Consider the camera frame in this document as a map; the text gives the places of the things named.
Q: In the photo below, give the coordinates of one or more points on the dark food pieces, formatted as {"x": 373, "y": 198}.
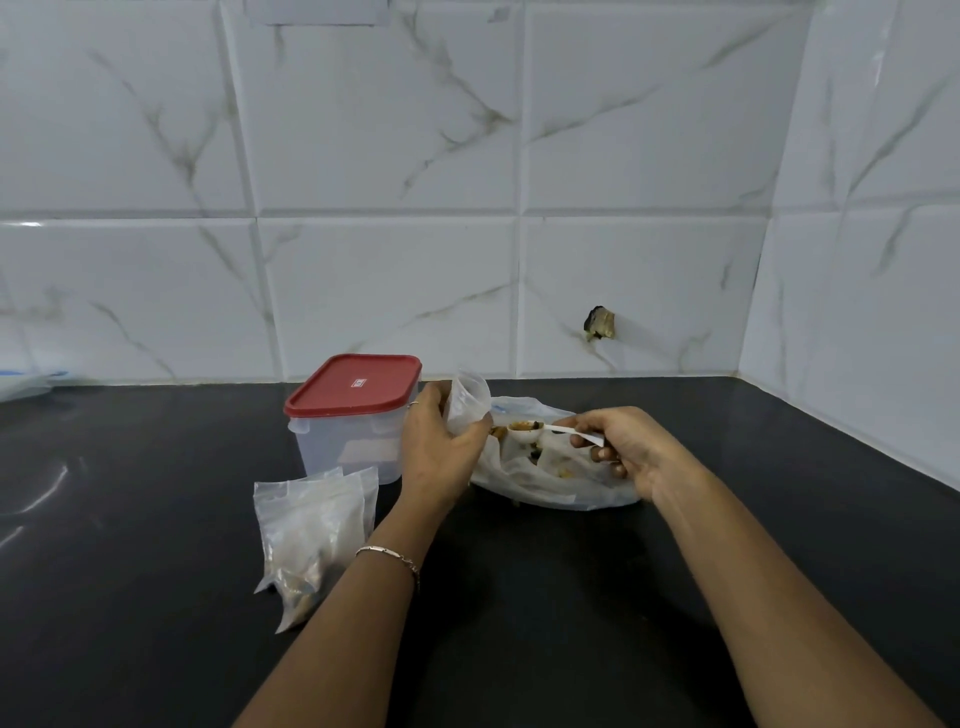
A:
{"x": 536, "y": 453}

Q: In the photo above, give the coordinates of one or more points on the clear plastic pouch with contents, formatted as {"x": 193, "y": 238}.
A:
{"x": 307, "y": 540}
{"x": 369, "y": 495}

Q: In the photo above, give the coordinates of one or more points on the small clear plastic pouch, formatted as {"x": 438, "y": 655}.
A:
{"x": 466, "y": 401}

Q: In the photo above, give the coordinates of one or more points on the clear container with red lid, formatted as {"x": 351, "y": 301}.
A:
{"x": 349, "y": 420}

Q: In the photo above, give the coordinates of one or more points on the person's right hand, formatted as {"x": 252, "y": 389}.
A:
{"x": 645, "y": 450}

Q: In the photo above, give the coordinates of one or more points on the person's left thumb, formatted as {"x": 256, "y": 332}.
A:
{"x": 474, "y": 439}

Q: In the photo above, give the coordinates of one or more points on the person's left hand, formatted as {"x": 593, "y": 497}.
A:
{"x": 431, "y": 457}

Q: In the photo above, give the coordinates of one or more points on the person's right thumb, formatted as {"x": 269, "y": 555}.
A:
{"x": 589, "y": 424}

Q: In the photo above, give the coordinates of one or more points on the person's right forearm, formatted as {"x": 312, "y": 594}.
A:
{"x": 780, "y": 622}

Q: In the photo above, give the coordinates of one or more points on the person's left forearm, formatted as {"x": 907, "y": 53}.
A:
{"x": 352, "y": 637}

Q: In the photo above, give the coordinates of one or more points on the clear plastic bag with blue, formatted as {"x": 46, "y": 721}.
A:
{"x": 26, "y": 382}

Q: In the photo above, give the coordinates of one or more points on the white plastic bag with food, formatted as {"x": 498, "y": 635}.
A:
{"x": 540, "y": 480}

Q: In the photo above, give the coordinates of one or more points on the white plastic spoon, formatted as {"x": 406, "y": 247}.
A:
{"x": 559, "y": 430}

